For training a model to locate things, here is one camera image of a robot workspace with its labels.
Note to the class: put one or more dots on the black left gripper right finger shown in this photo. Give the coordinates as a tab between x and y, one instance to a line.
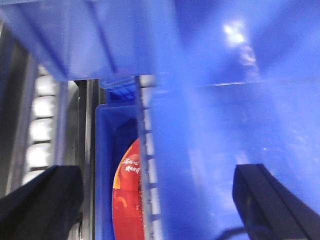
266	207

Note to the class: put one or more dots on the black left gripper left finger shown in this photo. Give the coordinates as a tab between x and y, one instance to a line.
46	208

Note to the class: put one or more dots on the large blue plastic bin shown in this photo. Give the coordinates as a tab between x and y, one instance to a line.
237	82

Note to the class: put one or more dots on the blue bin below rack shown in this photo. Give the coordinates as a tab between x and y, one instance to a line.
115	131

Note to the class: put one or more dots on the red printed package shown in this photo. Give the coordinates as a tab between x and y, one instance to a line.
127	203

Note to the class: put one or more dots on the left white roller rail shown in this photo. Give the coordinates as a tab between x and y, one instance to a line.
38	141

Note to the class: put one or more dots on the white roller rail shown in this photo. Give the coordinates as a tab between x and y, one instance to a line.
38	141
145	85

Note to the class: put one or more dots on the middle white roller rail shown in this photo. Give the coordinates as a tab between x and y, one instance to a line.
145	85

